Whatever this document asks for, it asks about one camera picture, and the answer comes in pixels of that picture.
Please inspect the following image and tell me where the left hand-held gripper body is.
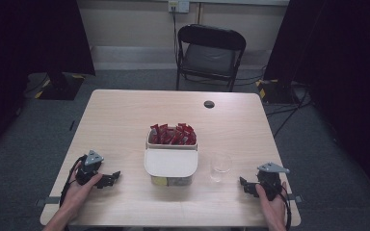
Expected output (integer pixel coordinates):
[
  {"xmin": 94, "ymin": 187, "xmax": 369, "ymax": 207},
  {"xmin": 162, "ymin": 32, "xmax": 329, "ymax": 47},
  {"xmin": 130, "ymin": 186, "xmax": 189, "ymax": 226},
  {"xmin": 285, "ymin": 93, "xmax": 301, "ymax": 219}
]
[{"xmin": 75, "ymin": 149, "xmax": 104, "ymax": 187}]

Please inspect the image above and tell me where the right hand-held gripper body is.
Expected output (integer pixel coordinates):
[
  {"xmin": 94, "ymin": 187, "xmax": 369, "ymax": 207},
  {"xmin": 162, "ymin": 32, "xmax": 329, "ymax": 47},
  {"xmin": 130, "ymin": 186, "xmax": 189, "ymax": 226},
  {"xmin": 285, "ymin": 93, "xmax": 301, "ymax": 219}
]
[{"xmin": 256, "ymin": 162, "xmax": 291, "ymax": 201}]

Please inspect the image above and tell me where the clear plastic cup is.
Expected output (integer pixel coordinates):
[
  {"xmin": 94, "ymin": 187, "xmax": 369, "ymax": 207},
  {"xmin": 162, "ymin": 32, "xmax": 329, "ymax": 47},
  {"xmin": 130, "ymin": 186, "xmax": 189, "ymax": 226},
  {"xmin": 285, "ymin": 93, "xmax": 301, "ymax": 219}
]
[{"xmin": 209, "ymin": 153, "xmax": 233, "ymax": 183}]

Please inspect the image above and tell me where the clear plastic storage box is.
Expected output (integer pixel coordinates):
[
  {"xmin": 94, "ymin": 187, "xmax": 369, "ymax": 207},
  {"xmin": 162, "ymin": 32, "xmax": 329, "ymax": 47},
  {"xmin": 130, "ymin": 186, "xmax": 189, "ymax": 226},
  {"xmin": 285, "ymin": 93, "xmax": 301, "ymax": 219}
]
[{"xmin": 143, "ymin": 126, "xmax": 199, "ymax": 188}]

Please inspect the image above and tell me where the pile of dark tea bags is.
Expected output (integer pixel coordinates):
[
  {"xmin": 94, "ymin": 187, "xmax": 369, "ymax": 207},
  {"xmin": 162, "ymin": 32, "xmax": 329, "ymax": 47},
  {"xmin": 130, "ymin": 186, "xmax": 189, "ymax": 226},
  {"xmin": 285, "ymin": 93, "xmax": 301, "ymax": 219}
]
[{"xmin": 168, "ymin": 176, "xmax": 193, "ymax": 187}]

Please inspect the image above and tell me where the person's left hand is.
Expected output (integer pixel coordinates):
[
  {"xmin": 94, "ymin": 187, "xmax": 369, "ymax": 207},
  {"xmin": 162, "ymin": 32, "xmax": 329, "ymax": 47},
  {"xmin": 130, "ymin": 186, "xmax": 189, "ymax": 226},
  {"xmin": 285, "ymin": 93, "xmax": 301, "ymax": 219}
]
[{"xmin": 62, "ymin": 160, "xmax": 104, "ymax": 215}]

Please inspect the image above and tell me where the person's right hand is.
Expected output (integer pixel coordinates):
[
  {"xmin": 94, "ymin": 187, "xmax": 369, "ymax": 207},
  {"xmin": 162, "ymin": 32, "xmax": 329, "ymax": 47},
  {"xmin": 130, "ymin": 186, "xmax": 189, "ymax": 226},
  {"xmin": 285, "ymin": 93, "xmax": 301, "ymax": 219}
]
[{"xmin": 254, "ymin": 181, "xmax": 288, "ymax": 225}]

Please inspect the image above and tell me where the dried lemon slice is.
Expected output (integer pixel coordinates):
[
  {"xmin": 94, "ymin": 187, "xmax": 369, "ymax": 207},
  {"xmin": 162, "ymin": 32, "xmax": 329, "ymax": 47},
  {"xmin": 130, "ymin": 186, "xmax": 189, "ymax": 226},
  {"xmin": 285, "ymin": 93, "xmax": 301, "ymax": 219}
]
[{"xmin": 150, "ymin": 175, "xmax": 169, "ymax": 187}]

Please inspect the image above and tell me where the bunch of red sachets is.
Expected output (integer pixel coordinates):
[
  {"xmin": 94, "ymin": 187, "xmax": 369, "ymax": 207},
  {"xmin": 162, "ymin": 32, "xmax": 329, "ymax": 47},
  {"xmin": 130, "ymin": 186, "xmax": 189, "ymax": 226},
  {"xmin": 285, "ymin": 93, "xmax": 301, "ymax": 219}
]
[{"xmin": 149, "ymin": 122, "xmax": 198, "ymax": 146}]

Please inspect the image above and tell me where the black stand base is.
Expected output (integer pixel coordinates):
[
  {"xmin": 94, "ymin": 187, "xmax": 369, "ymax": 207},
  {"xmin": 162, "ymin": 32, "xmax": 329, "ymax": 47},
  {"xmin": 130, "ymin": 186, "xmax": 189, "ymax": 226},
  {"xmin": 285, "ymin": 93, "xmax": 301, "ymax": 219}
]
[
  {"xmin": 38, "ymin": 71, "xmax": 86, "ymax": 101},
  {"xmin": 255, "ymin": 78, "xmax": 298, "ymax": 105}
]

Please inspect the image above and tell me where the black folding chair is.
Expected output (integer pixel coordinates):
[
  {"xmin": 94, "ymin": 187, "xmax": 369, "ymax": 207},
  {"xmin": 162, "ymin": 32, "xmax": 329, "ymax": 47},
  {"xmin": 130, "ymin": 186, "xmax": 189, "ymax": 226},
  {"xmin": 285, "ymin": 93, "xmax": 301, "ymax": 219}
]
[{"xmin": 175, "ymin": 23, "xmax": 248, "ymax": 93}]

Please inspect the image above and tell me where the black curtain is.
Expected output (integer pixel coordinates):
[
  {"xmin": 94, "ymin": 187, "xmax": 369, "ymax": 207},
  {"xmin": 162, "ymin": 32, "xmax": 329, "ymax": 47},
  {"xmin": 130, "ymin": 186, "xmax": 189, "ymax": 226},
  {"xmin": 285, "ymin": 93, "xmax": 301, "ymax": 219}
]
[{"xmin": 263, "ymin": 0, "xmax": 370, "ymax": 206}]

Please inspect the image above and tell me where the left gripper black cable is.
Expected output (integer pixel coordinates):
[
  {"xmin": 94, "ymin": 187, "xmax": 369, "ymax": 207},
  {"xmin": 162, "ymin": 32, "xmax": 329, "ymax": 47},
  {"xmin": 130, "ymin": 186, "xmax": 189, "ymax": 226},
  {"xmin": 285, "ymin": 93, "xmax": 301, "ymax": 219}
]
[{"xmin": 59, "ymin": 154, "xmax": 88, "ymax": 207}]

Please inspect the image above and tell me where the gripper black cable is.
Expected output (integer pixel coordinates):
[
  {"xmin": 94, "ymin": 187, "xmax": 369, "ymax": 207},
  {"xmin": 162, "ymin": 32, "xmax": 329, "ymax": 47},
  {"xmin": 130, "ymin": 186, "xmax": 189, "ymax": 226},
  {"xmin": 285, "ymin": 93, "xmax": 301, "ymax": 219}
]
[
  {"xmin": 59, "ymin": 154, "xmax": 88, "ymax": 207},
  {"xmin": 277, "ymin": 182, "xmax": 293, "ymax": 231}
]

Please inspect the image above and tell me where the grey table bracket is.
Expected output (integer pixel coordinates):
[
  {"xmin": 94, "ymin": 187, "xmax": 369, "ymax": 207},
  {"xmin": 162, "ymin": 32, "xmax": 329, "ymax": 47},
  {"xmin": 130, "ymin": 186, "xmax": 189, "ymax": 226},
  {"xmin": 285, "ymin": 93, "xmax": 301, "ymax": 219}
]
[
  {"xmin": 35, "ymin": 195, "xmax": 62, "ymax": 208},
  {"xmin": 285, "ymin": 192, "xmax": 304, "ymax": 204}
]

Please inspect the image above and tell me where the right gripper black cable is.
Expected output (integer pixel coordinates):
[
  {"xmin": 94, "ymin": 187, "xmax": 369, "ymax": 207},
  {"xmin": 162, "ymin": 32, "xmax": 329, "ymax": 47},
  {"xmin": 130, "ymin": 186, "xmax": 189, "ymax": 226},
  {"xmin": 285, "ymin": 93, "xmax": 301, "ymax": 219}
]
[{"xmin": 277, "ymin": 182, "xmax": 293, "ymax": 231}]

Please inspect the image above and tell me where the black floor cable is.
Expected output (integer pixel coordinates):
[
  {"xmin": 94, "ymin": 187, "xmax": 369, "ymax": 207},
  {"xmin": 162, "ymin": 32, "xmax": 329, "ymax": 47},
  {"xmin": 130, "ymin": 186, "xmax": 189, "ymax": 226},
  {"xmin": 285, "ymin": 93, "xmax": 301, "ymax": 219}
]
[
  {"xmin": 273, "ymin": 89, "xmax": 311, "ymax": 139},
  {"xmin": 264, "ymin": 99, "xmax": 313, "ymax": 117}
]

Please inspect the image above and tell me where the black socket cable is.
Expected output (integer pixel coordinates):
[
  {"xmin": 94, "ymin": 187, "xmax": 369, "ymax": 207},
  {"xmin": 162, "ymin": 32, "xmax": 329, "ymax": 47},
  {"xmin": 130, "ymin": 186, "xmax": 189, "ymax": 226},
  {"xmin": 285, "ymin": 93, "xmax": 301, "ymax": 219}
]
[{"xmin": 172, "ymin": 6, "xmax": 179, "ymax": 65}]

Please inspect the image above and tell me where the white wall socket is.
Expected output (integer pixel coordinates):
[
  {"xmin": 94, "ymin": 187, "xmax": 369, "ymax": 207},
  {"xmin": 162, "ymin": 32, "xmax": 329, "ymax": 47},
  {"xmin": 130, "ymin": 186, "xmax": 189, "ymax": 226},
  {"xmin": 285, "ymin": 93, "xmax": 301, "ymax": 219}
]
[{"xmin": 168, "ymin": 0, "xmax": 191, "ymax": 13}]

